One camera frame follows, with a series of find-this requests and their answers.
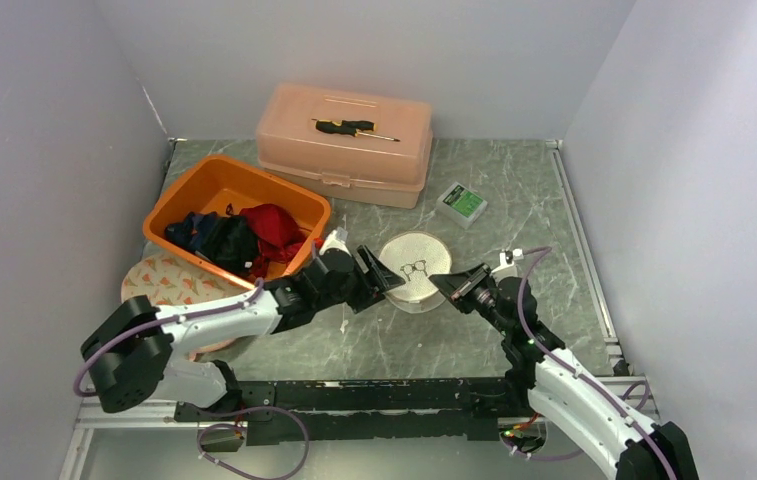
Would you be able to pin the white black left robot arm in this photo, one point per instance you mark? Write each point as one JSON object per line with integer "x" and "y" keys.
{"x": 140, "y": 351}

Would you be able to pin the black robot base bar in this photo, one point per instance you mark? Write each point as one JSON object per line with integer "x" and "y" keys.
{"x": 475, "y": 408}

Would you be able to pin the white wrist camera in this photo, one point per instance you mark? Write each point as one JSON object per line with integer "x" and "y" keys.
{"x": 335, "y": 240}
{"x": 508, "y": 265}

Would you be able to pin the pink translucent toolbox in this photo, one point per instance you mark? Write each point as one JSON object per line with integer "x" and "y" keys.
{"x": 362, "y": 169}

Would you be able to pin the black yellow screwdriver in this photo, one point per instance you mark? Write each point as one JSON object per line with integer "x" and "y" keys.
{"x": 353, "y": 128}

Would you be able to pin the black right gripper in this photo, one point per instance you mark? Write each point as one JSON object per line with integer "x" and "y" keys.
{"x": 452, "y": 282}

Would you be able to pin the aluminium frame rail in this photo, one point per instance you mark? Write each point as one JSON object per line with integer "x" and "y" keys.
{"x": 149, "y": 415}

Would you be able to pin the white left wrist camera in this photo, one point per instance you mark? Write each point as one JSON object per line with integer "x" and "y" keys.
{"x": 335, "y": 240}

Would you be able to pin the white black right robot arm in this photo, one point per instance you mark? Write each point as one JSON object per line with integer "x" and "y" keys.
{"x": 548, "y": 378}

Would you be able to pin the dark blue cloth garment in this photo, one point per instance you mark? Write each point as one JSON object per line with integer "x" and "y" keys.
{"x": 191, "y": 233}

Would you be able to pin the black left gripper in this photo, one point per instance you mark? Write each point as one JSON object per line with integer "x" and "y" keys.
{"x": 369, "y": 293}

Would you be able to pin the black cloth garment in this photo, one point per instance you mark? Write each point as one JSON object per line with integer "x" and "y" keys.
{"x": 232, "y": 246}

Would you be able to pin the small green-labelled plastic box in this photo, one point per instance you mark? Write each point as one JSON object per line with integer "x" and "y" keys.
{"x": 461, "y": 205}

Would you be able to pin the red cloth garment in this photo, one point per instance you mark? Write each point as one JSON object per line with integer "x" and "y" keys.
{"x": 279, "y": 237}

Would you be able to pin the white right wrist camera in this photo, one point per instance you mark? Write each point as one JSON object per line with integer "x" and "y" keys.
{"x": 508, "y": 265}

